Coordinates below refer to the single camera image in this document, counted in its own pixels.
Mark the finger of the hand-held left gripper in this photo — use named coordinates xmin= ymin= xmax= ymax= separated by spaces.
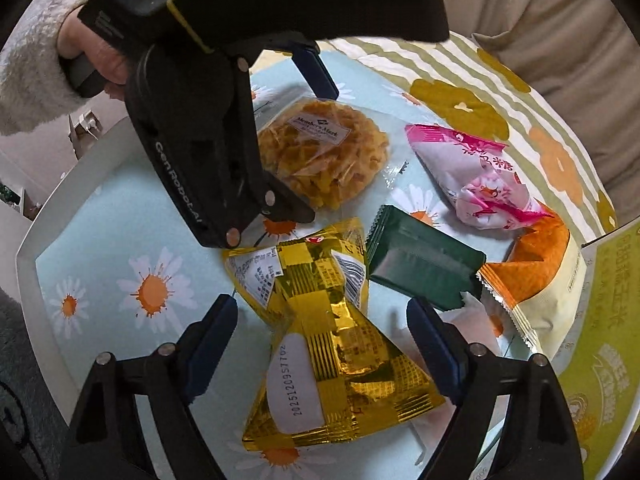
xmin=292 ymin=42 xmax=341 ymax=101
xmin=220 ymin=55 xmax=317 ymax=248

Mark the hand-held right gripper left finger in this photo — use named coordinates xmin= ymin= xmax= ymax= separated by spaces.
xmin=60 ymin=294 xmax=240 ymax=480

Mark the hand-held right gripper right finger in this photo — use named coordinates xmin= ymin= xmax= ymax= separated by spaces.
xmin=406 ymin=296 xmax=585 ymax=480

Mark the clear bag of yellow crisps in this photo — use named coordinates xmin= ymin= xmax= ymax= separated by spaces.
xmin=252 ymin=97 xmax=408 ymax=211

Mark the gold foil snack packet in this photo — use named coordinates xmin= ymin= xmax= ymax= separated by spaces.
xmin=222 ymin=217 xmax=446 ymax=453

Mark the yellow-green cardboard box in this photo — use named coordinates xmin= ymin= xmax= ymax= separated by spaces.
xmin=555 ymin=220 xmax=640 ymax=480

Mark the person's left forearm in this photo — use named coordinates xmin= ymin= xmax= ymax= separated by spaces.
xmin=0 ymin=0 xmax=111 ymax=136

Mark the person's left hand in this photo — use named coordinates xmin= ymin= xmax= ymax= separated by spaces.
xmin=57 ymin=7 xmax=136 ymax=95

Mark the green snack packet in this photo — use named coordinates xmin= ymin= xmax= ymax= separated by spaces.
xmin=366 ymin=205 xmax=487 ymax=311

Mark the floral striped blanket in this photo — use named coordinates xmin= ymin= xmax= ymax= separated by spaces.
xmin=325 ymin=30 xmax=621 ymax=241

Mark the cream and orange snack packet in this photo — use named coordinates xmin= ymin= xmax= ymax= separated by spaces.
xmin=479 ymin=205 xmax=588 ymax=361

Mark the pink snack packet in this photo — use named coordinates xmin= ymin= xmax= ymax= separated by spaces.
xmin=404 ymin=124 xmax=553 ymax=231

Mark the white table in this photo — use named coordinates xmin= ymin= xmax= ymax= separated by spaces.
xmin=15 ymin=115 xmax=141 ymax=421

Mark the grey rug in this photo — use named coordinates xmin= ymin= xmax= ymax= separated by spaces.
xmin=0 ymin=300 xmax=71 ymax=480

